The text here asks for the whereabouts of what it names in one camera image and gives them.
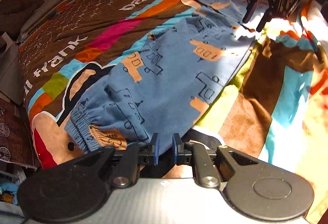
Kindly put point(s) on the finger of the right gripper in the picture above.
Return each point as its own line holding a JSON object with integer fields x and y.
{"x": 250, "y": 9}
{"x": 266, "y": 18}

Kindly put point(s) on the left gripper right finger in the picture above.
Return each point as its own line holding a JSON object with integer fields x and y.
{"x": 196, "y": 156}

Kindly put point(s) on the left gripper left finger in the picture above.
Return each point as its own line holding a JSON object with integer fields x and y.
{"x": 126, "y": 173}

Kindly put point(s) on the blue car print pants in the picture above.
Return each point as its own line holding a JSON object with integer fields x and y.
{"x": 165, "y": 87}

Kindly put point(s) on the paul frank colourful bedspread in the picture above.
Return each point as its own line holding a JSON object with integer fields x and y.
{"x": 275, "y": 107}

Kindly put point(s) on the blue dotted wardrobe curtain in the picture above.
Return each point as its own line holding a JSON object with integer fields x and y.
{"x": 15, "y": 141}

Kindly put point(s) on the teal toy on floor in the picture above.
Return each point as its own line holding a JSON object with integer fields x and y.
{"x": 9, "y": 192}

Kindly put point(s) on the grey bedside cabinet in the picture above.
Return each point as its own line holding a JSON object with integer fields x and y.
{"x": 11, "y": 77}

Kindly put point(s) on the grey pillow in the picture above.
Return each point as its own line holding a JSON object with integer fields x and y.
{"x": 46, "y": 7}

